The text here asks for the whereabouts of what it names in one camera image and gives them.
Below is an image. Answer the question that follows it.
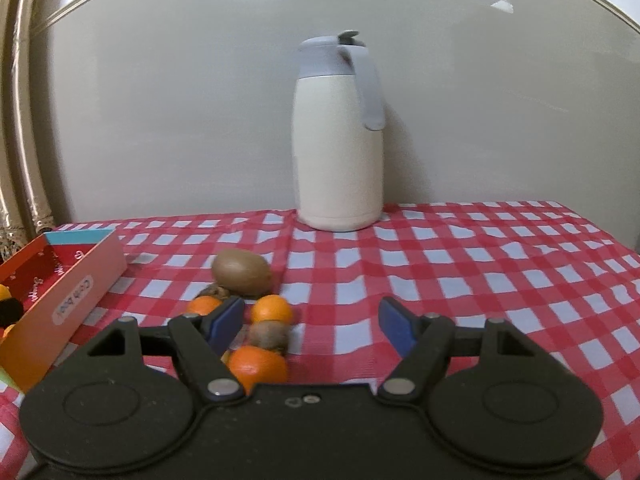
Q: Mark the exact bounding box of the dark round fruit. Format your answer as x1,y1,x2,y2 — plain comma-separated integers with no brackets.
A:
0,297,25,326

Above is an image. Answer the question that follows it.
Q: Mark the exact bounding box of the white thermos jug grey lid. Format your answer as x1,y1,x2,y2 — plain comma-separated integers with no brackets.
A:
291,30,387,232

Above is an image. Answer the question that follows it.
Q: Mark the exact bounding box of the beige gold curtain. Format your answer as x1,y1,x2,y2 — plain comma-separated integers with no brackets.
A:
0,0,57,261

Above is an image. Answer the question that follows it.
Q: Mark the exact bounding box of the red white checkered tablecloth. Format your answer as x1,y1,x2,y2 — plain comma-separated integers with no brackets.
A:
0,200,640,480

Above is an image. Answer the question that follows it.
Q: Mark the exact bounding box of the large brown kiwi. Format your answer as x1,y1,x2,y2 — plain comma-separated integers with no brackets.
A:
211,249,275,297

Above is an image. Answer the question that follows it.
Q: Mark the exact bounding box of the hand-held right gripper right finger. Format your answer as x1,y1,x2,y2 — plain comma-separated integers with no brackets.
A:
377,297,544,403

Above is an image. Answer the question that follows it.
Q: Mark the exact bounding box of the orange red cardboard box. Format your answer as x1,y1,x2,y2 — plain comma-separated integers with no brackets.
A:
0,229,128,393

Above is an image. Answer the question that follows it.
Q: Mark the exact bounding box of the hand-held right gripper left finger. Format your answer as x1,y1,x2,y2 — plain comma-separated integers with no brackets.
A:
86,296,249,402

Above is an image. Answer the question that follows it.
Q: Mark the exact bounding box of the small brown kiwi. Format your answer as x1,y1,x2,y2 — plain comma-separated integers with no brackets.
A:
247,321,291,353

